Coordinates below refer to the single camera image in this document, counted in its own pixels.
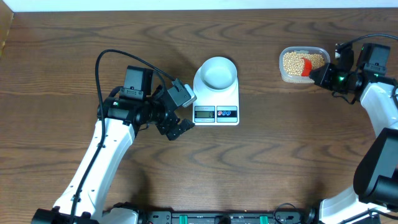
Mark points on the red measuring scoop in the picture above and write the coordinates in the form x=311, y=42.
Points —
x=307, y=67

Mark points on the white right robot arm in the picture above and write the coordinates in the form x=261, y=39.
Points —
x=374, y=189

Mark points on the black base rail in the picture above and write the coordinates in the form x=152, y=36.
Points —
x=217, y=217

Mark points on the clear plastic container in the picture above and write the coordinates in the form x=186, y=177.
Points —
x=306, y=50

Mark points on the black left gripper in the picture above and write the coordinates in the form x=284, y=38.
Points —
x=170, y=121

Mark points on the white digital kitchen scale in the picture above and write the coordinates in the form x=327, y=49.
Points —
x=215, y=107

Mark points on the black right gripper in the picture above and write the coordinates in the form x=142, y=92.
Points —
x=326, y=70

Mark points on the white round bowl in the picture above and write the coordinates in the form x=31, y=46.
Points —
x=218, y=73

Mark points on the pile of soybeans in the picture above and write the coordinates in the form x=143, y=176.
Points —
x=293, y=62

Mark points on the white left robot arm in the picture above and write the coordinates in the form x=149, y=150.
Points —
x=120, y=117

